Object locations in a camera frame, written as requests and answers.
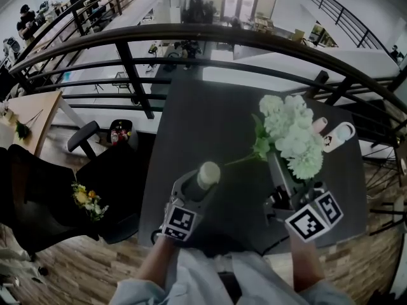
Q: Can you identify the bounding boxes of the waste bin with rubbish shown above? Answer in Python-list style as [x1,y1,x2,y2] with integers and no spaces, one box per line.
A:
[109,118,134,146]

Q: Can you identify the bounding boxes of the person's light shirt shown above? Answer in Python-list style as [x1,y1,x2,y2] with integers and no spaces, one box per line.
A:
[109,248,354,305]

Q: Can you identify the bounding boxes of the green artificial plant stem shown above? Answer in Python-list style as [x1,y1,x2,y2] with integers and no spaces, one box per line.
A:
[15,109,45,140]

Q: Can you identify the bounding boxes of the person's right forearm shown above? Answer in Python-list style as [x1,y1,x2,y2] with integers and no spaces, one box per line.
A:
[287,230,327,294]

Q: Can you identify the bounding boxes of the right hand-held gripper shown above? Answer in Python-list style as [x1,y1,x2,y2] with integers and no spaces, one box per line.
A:
[263,152,345,243]

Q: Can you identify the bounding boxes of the black office chair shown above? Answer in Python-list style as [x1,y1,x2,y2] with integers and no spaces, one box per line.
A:
[0,121,150,262]

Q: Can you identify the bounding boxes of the crumpled white plastic wrap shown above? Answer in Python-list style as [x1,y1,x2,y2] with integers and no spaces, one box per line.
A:
[0,248,39,287]

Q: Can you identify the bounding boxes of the wooden desk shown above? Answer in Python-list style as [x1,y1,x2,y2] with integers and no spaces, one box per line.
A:
[0,90,64,158]

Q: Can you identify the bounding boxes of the dark potted plant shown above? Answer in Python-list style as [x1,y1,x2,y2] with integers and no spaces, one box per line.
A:
[181,0,219,25]

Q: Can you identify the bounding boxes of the black curved railing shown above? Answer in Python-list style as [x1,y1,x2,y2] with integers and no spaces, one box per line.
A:
[8,24,407,120]

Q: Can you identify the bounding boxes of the white flowers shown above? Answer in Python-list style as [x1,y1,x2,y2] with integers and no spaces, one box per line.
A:
[224,93,325,180]

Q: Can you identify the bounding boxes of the black straight railing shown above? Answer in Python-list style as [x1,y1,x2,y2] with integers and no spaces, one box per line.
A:
[9,0,166,76]
[307,0,384,50]

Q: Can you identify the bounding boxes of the dark table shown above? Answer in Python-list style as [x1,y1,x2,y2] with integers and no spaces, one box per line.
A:
[138,74,369,257]

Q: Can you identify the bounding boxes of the yellow flower bouquet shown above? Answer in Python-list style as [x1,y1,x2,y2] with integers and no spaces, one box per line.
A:
[71,182,109,222]

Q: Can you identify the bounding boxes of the pink cup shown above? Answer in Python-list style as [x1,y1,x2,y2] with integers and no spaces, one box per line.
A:
[311,116,329,136]

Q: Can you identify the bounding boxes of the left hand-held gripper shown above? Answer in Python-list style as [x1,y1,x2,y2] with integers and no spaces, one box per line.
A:
[160,168,222,243]

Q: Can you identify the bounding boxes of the white vase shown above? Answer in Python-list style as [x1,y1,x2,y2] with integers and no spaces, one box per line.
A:
[196,161,222,192]

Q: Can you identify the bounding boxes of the person's left forearm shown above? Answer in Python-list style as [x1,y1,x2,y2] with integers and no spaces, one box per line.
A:
[136,235,179,282]

